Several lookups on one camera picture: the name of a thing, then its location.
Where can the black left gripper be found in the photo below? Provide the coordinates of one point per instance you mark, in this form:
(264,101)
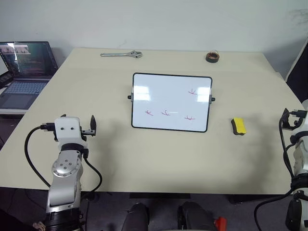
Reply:
(89,132)

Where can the black panel with white edge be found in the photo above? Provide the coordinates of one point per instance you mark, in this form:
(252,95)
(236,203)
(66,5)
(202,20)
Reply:
(299,79)

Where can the small red object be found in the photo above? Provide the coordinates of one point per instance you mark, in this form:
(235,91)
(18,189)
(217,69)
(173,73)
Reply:
(221,223)

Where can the dark rounded shape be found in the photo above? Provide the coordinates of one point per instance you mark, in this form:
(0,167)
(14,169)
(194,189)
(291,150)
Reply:
(136,217)

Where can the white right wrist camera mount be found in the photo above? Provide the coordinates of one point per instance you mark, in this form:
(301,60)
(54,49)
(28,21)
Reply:
(305,125)

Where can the yellow and black eraser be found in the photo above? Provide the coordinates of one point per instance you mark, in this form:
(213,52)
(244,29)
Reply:
(239,125)

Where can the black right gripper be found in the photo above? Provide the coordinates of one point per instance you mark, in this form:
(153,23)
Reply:
(297,115)

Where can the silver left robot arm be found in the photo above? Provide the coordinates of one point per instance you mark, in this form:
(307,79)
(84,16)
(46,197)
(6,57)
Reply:
(63,168)

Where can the silver adjustable wrench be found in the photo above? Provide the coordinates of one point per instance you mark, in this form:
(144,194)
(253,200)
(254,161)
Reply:
(120,54)

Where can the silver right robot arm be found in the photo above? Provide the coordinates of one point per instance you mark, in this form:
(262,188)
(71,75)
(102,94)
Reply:
(300,166)

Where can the open dark laptop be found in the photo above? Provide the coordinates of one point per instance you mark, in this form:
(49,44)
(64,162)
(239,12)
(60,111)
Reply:
(26,72)

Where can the black-framed small whiteboard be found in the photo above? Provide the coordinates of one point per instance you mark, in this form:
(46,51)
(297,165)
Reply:
(168,103)

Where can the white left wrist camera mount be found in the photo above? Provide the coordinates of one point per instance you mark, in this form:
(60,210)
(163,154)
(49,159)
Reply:
(68,131)

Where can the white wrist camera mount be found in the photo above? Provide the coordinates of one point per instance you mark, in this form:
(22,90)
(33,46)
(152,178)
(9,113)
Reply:
(68,131)
(305,125)

